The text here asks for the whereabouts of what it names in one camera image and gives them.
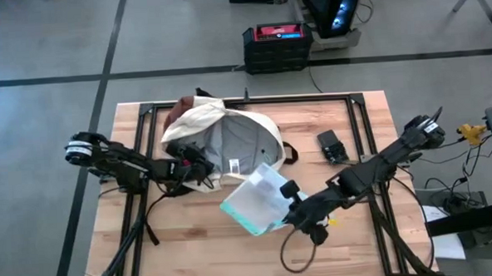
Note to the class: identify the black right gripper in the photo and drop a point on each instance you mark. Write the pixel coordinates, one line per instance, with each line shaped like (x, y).
(321, 207)

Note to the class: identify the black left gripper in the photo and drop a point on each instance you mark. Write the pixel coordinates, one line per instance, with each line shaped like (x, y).
(187, 169)

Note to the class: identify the cream canvas backpack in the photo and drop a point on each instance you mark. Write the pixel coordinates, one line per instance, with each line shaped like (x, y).
(195, 115)

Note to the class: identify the large clear teal-edged zip bag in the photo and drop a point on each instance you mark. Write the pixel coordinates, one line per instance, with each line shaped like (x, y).
(253, 200)

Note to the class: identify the small black device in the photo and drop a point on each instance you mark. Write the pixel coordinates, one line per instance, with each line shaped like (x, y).
(331, 146)

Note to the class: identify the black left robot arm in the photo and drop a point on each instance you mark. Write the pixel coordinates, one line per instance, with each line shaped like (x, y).
(118, 160)

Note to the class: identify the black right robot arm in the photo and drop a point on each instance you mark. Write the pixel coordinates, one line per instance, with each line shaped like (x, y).
(380, 165)

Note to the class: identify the grey equipment box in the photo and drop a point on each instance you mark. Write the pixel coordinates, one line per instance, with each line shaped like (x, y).
(431, 198)

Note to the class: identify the white paper sheet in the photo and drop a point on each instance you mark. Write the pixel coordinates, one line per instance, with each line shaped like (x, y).
(448, 247)

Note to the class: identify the black metal beam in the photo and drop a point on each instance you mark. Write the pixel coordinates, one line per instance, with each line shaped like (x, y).
(474, 217)

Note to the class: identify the grey platform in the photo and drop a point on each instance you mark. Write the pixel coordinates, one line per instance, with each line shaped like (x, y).
(341, 40)

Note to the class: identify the black computer tower blue lights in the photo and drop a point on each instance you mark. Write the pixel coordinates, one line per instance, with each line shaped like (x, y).
(327, 5)

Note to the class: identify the small black post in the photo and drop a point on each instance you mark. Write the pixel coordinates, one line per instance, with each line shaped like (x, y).
(246, 95)

